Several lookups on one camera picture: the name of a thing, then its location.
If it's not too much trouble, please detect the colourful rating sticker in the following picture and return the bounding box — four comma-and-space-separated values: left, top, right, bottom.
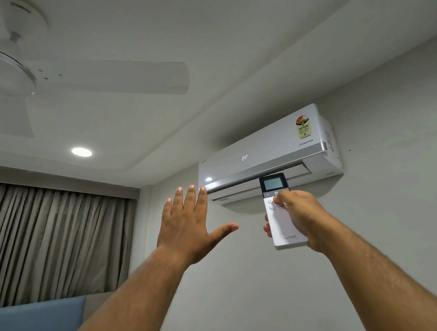
293, 113, 314, 141

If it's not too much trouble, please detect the grey striped curtain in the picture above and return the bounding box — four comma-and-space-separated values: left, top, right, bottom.
0, 158, 149, 309

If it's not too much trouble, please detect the grey headboard panel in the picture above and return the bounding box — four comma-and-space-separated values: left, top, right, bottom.
79, 291, 118, 322

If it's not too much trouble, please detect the person's right forearm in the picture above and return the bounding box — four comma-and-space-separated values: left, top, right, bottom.
316, 209, 437, 331

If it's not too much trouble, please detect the white remote control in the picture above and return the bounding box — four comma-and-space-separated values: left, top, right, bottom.
258, 170, 311, 252

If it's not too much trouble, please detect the person's right hand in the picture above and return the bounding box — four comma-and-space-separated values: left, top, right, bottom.
259, 184, 346, 262

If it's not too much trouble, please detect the blue padded headboard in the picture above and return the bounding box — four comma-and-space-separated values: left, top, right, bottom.
0, 294, 92, 331

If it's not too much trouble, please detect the round ceiling light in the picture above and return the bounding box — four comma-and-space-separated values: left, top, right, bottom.
71, 145, 94, 159

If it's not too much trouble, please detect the person's left forearm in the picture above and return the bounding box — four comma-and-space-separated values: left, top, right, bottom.
20, 242, 203, 331

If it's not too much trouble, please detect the white air conditioner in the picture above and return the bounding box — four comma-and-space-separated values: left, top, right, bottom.
190, 100, 347, 208

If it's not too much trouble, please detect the person's left hand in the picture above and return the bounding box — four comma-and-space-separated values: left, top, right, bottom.
149, 179, 243, 271

